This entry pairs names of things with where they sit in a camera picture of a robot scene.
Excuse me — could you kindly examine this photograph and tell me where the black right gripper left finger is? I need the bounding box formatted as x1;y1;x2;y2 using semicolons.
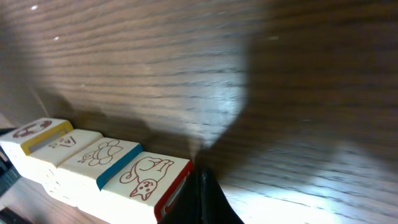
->
159;170;202;224

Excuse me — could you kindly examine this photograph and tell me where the white red edged block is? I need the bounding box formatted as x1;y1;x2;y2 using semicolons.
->
44;138;143;207

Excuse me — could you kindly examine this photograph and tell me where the yellow number wooden block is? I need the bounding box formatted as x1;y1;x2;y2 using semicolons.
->
19;129;103;184

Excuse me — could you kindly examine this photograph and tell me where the soccer ball wooden block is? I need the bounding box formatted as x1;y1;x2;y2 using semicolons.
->
1;118;74;177

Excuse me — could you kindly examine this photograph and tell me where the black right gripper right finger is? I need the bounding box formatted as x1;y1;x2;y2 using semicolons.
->
201;168;244;224

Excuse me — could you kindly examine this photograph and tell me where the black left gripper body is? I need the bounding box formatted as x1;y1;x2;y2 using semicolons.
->
0;127;22;224

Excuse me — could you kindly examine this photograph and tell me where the plain wooden block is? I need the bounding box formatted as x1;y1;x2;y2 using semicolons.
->
78;152;193;223

